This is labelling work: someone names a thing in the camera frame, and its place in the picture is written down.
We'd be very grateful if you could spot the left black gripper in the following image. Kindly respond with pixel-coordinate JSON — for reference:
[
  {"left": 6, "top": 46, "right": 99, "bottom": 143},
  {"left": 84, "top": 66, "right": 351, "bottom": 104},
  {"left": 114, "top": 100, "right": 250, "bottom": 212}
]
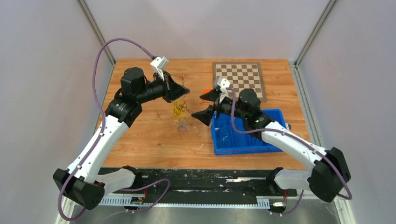
[{"left": 136, "top": 70, "right": 189, "bottom": 104}]

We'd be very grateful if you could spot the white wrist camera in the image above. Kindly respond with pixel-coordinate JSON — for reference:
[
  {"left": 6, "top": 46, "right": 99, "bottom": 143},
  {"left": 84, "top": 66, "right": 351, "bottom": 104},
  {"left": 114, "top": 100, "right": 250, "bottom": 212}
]
[
  {"left": 213, "top": 77, "right": 231, "bottom": 103},
  {"left": 150, "top": 56, "right": 169, "bottom": 81}
]

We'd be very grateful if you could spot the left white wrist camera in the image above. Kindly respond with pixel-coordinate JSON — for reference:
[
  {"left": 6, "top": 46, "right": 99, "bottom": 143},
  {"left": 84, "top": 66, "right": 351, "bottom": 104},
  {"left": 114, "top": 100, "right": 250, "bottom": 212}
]
[{"left": 150, "top": 56, "right": 169, "bottom": 81}]

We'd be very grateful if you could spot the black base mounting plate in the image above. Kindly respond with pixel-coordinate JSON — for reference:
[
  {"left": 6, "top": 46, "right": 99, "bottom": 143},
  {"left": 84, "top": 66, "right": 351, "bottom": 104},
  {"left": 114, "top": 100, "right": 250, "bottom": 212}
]
[{"left": 112, "top": 168, "right": 298, "bottom": 205}]

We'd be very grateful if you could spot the blue plastic divided bin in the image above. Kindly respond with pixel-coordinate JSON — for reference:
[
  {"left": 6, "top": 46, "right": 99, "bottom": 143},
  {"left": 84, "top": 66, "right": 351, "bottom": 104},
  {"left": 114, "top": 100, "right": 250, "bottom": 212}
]
[{"left": 211, "top": 114, "right": 282, "bottom": 155}]

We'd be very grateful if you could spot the orange curved plastic piece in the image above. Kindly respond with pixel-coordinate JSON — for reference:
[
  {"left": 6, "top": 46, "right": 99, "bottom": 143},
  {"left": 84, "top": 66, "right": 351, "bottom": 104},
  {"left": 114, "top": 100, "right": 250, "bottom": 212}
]
[{"left": 200, "top": 89, "right": 211, "bottom": 101}]

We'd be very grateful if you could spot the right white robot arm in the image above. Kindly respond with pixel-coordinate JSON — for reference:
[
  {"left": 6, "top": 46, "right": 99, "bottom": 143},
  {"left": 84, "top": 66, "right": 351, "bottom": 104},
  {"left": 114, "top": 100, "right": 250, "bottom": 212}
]
[{"left": 192, "top": 89, "right": 353, "bottom": 203}]

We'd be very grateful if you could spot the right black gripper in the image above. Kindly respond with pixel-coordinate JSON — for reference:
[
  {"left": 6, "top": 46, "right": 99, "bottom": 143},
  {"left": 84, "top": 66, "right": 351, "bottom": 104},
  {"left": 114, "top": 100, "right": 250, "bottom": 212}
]
[{"left": 191, "top": 89, "right": 248, "bottom": 126}]

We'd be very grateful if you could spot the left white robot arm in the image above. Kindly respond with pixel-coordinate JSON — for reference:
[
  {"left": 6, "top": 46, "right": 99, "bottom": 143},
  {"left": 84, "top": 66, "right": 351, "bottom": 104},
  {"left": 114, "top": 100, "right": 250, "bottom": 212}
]
[{"left": 53, "top": 67, "right": 190, "bottom": 210}]

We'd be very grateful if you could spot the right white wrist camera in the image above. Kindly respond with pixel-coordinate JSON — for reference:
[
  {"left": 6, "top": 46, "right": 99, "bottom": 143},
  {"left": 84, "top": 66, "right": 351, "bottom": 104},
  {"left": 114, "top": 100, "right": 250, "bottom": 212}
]
[{"left": 213, "top": 77, "right": 231, "bottom": 103}]

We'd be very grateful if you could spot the wooden chessboard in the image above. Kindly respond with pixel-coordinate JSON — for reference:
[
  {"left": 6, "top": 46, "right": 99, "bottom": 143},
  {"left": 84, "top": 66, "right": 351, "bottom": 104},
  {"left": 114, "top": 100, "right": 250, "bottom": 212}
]
[{"left": 212, "top": 62, "right": 267, "bottom": 103}]

